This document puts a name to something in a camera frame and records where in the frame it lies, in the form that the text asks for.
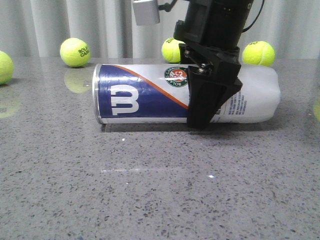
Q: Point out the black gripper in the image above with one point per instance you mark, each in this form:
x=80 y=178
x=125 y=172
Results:
x=211 y=31

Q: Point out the white blue tennis ball can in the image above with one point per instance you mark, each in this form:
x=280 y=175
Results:
x=158 y=93

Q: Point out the centre yellow tennis ball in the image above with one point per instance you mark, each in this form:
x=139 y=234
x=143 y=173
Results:
x=171 y=50

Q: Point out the right yellow tennis ball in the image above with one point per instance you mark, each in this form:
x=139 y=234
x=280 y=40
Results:
x=259 y=53

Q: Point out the yellow tennis ball with print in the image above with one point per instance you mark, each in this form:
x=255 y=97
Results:
x=74 y=52

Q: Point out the far-left yellow tennis ball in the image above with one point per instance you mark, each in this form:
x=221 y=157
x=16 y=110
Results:
x=6 y=67

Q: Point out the grey pleated curtain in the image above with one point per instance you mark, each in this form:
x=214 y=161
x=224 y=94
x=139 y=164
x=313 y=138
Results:
x=36 y=28

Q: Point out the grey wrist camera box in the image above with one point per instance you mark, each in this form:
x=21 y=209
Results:
x=146 y=12

